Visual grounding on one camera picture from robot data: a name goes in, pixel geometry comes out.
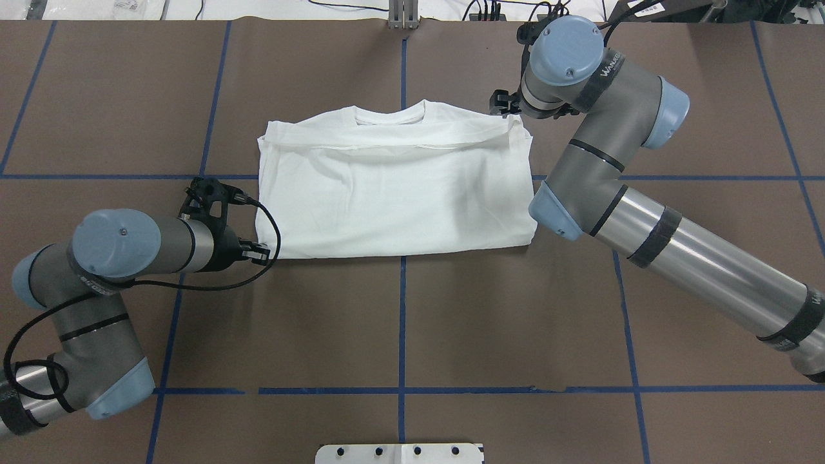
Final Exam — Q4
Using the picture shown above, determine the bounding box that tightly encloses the clear plastic sheet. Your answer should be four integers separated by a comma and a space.
24, 1, 168, 21

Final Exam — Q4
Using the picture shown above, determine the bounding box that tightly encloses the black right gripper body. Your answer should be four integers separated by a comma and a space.
512, 89, 536, 118

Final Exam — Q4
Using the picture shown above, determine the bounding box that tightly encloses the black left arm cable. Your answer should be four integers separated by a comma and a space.
3, 197, 283, 413

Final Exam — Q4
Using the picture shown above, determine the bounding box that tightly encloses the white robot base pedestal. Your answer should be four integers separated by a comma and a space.
315, 442, 486, 463

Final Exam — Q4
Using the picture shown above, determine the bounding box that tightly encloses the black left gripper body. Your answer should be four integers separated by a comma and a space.
208, 222, 243, 271

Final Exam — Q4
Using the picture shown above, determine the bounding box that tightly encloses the aluminium frame post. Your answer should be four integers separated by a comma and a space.
388, 0, 420, 30

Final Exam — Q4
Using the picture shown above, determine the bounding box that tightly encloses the white printed t-shirt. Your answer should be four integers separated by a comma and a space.
255, 100, 537, 259

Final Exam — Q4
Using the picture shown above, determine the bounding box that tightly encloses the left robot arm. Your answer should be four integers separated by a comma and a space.
2, 209, 280, 439

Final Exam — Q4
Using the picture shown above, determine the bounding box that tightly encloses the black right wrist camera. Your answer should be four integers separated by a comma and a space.
516, 17, 553, 47

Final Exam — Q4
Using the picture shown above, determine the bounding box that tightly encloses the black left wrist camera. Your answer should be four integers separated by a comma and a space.
178, 177, 249, 224

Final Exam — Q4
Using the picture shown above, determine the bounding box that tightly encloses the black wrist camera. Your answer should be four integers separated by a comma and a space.
178, 177, 249, 224
516, 17, 553, 47

